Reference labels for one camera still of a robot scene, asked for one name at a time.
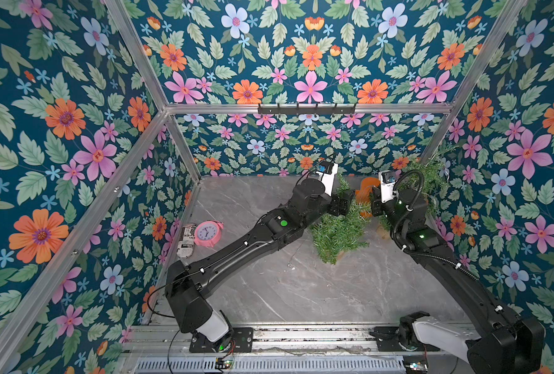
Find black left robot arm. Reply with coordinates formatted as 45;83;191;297
165;179;355;345

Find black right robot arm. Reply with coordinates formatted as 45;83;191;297
370;187;546;373

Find orange plush toy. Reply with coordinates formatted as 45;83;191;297
356;177;381;219

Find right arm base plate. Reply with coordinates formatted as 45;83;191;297
369;326;440;352

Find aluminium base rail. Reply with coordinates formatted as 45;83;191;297
131;322;511;358

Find black coat hook rail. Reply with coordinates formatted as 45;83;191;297
257;103;356;116

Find aluminium frame struts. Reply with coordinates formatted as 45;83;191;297
0;1;504;373

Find green christmas tree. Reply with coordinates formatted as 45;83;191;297
310;175;372;265
380;161;447;235

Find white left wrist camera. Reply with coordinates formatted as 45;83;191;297
316;161;339;196

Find pink alarm clock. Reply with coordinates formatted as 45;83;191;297
194;221;224;248

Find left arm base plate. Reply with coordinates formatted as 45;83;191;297
189;327;254;354

